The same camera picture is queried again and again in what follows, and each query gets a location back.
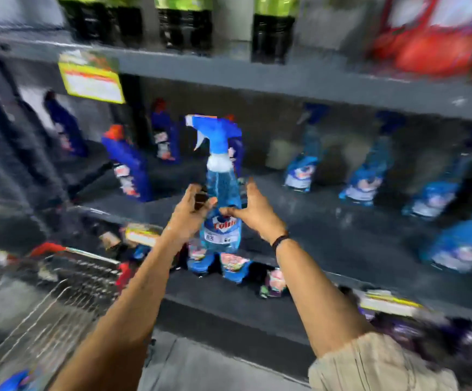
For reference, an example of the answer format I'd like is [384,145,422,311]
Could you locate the person's right hand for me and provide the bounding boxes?
[219,178,288,245]

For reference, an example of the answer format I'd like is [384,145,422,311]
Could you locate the person's left hand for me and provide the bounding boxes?
[164,183,218,245]

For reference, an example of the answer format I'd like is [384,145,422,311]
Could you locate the light blue spray bottle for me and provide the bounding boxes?
[283,103,331,193]
[420,201,472,274]
[401,132,472,221]
[339,111,407,207]
[185,114,245,254]

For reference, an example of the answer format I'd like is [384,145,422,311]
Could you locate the person's right forearm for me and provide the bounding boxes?
[274,237,377,359]

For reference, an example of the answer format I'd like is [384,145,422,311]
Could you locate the person's left forearm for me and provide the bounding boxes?
[49,232,181,391]

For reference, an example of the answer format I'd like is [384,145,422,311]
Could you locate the blue refill pouch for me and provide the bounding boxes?
[186,239,217,276]
[219,252,252,284]

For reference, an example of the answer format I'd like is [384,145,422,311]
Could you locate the dark blue bottle orange cap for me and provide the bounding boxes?
[101,124,154,203]
[43,90,90,158]
[225,114,245,178]
[151,97,181,164]

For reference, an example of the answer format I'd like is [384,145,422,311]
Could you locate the black wristband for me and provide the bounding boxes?
[271,234,291,254]

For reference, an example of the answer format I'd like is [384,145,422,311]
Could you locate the yellow shelf price tag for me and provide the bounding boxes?
[357,290,426,319]
[124,223,164,247]
[58,50,126,105]

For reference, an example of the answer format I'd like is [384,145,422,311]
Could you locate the green pink refill pouch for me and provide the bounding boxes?
[259,268,288,299]

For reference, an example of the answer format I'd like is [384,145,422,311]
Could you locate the grey metal shelf unit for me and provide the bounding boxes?
[0,28,472,379]

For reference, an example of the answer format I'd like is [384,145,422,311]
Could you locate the black bottle green label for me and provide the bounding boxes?
[251,0,300,64]
[108,0,144,48]
[56,0,111,44]
[154,0,214,52]

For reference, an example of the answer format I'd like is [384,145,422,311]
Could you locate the beige sleeve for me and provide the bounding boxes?
[308,331,460,391]

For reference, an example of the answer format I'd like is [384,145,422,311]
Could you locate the row of purple packets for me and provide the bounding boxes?
[360,309,472,381]

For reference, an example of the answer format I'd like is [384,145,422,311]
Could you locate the blue item in cart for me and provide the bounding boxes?
[0,370,32,391]

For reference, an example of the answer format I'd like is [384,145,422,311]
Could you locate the red packs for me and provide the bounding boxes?
[369,0,472,80]

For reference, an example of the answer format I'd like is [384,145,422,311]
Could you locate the wire shopping cart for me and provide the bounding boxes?
[0,242,135,391]

